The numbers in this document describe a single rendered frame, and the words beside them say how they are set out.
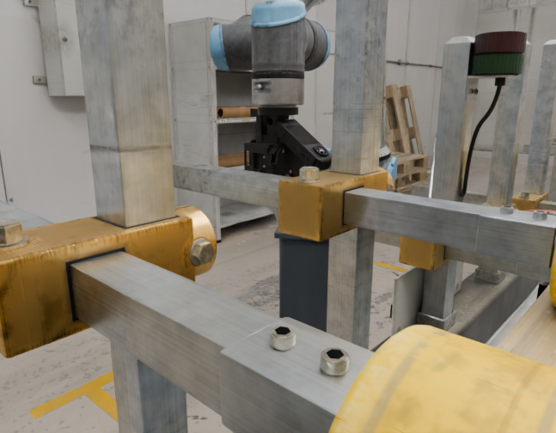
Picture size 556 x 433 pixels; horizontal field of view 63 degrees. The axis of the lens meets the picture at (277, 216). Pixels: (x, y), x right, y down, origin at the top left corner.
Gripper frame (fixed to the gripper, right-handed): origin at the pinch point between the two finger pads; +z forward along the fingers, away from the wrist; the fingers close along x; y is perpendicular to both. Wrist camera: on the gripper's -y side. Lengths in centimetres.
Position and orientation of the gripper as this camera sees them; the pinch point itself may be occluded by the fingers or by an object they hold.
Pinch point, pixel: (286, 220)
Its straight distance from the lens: 83.3
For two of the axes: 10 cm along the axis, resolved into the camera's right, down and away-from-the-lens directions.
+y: -7.4, -1.7, 6.5
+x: -6.7, 1.9, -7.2
